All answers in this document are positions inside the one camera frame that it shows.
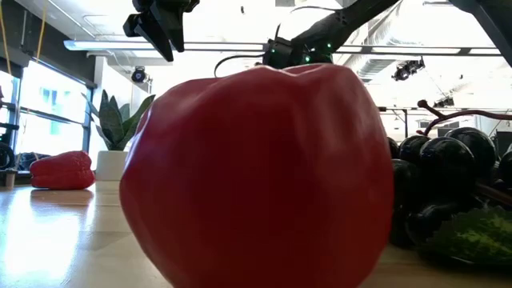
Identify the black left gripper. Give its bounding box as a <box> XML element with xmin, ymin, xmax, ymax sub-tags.
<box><xmin>122</xmin><ymin>0</ymin><xmax>201</xmax><ymax>63</ymax></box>

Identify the red apple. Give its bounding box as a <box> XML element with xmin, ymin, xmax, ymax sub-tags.
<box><xmin>118</xmin><ymin>63</ymin><xmax>395</xmax><ymax>288</ymax></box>

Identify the red bell pepper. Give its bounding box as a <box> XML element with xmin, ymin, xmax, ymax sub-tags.
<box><xmin>30</xmin><ymin>150</ymin><xmax>96</xmax><ymax>190</ymax></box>

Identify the black grape bunch with leaf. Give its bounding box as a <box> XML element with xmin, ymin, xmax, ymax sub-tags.
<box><xmin>386</xmin><ymin>99</ymin><xmax>512</xmax><ymax>269</ymax></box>

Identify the black ceiling spotlight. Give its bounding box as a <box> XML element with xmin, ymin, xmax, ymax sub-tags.
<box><xmin>391</xmin><ymin>58</ymin><xmax>426</xmax><ymax>82</ymax></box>
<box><xmin>433</xmin><ymin>96</ymin><xmax>456</xmax><ymax>109</ymax></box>
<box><xmin>130</xmin><ymin>66</ymin><xmax>148</xmax><ymax>84</ymax></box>

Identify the long ceiling light bar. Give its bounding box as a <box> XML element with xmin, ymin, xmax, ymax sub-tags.
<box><xmin>63</xmin><ymin>39</ymin><xmax>502</xmax><ymax>56</ymax></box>

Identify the green plant in white pot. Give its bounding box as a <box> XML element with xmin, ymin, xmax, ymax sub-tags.
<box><xmin>82</xmin><ymin>90</ymin><xmax>156</xmax><ymax>182</ymax></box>

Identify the dark bag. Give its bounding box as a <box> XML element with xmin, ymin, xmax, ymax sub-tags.
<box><xmin>15</xmin><ymin>151</ymin><xmax>51</xmax><ymax>171</ymax></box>

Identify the black round object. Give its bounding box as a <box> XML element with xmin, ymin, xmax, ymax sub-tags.
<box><xmin>0</xmin><ymin>142</ymin><xmax>16</xmax><ymax>171</ymax></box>

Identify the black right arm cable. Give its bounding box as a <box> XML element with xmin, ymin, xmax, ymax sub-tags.
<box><xmin>214</xmin><ymin>6</ymin><xmax>341</xmax><ymax>79</ymax></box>

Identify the silver ceiling duct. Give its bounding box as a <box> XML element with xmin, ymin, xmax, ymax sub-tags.
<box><xmin>343</xmin><ymin>0</ymin><xmax>425</xmax><ymax>81</ymax></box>

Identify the yellow hanging cord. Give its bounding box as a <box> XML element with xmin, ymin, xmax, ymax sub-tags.
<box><xmin>0</xmin><ymin>0</ymin><xmax>12</xmax><ymax>77</ymax></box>
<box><xmin>34</xmin><ymin>3</ymin><xmax>47</xmax><ymax>61</ymax></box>

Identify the dark window frame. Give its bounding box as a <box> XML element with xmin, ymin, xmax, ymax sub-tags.
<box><xmin>0</xmin><ymin>55</ymin><xmax>98</xmax><ymax>173</ymax></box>

